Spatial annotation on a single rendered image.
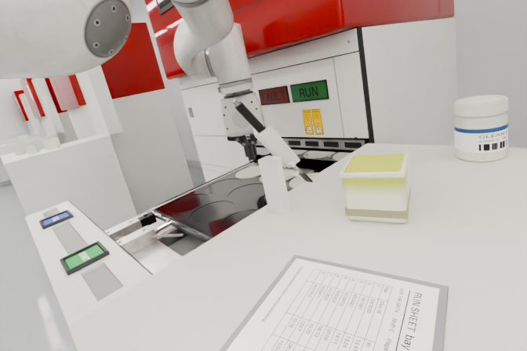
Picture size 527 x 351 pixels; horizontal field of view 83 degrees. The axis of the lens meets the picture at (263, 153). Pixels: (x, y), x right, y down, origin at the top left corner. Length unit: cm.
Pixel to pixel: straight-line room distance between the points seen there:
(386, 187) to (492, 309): 15
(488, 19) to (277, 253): 193
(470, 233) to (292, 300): 20
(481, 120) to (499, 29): 159
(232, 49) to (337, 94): 27
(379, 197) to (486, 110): 24
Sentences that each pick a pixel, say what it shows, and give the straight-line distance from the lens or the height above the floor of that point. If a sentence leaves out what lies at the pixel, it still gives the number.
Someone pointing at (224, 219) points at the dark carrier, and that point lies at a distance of 63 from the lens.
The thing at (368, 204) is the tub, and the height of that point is 99.
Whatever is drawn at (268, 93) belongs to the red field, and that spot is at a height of 111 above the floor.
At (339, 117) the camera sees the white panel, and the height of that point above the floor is 103.
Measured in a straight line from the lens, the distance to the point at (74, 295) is 46.
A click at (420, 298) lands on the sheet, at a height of 97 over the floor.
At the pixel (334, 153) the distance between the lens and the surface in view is 78.
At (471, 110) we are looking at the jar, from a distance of 56.
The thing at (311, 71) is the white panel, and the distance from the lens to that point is 78.
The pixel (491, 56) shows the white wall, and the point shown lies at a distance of 214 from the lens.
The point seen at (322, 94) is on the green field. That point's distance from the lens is 76.
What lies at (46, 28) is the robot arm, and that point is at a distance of 31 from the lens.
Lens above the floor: 117
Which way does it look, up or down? 15 degrees down
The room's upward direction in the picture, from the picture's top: 12 degrees counter-clockwise
